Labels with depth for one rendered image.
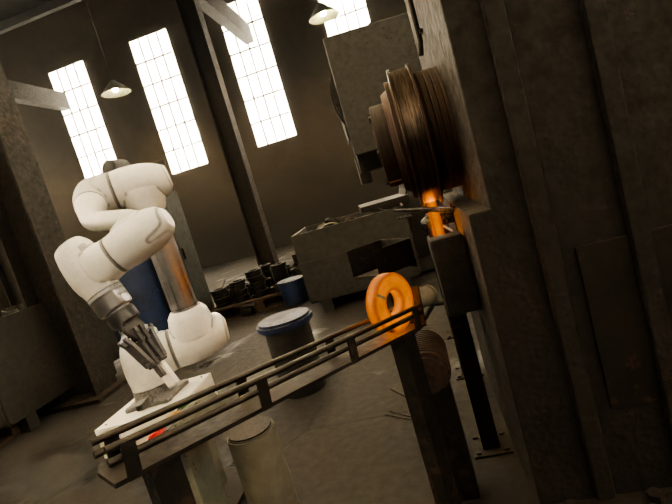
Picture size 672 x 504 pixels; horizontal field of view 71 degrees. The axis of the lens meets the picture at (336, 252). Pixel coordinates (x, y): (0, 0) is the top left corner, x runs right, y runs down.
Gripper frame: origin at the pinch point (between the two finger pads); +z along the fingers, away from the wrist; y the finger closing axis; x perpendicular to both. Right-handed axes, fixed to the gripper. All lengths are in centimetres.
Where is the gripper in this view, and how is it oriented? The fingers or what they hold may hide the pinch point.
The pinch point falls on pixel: (166, 374)
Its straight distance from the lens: 131.3
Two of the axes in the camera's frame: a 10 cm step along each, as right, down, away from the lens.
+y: 1.5, -1.7, 9.7
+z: 5.9, 8.1, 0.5
